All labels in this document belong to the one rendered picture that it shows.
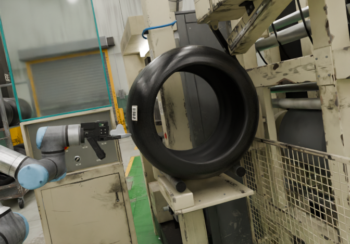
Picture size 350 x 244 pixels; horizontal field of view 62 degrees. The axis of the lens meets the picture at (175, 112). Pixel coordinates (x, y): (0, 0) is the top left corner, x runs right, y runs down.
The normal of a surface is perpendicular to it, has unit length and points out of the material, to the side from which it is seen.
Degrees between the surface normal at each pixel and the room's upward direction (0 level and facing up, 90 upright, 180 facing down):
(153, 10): 90
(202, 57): 80
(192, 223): 90
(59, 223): 90
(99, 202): 90
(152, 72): 56
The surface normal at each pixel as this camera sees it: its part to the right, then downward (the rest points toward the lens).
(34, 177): 0.05, 0.09
